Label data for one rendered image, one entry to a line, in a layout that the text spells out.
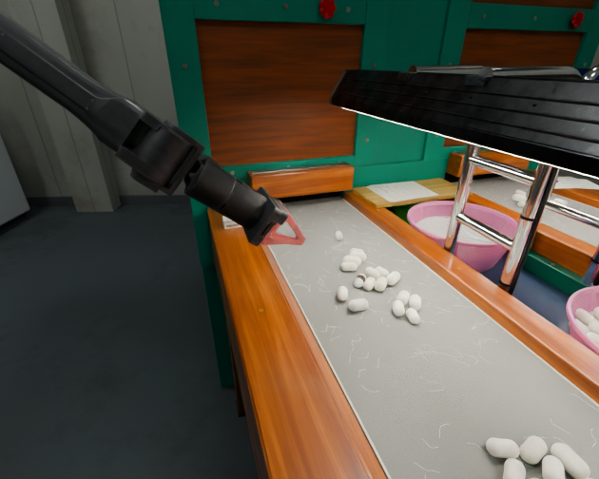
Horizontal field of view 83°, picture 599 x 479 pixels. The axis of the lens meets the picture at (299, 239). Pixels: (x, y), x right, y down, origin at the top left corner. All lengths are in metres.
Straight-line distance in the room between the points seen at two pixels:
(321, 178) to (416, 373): 0.61
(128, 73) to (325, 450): 2.94
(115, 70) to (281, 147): 2.29
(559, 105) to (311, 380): 0.40
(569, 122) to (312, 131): 0.71
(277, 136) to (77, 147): 2.39
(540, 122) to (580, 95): 0.03
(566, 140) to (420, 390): 0.33
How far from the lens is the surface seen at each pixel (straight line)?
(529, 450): 0.49
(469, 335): 0.62
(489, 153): 1.30
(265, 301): 0.59
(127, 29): 3.09
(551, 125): 0.41
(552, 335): 0.65
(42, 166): 3.61
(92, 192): 3.28
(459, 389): 0.54
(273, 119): 0.97
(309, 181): 0.96
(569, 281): 0.94
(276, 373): 0.48
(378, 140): 1.10
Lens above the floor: 1.13
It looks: 28 degrees down
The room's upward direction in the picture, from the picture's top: straight up
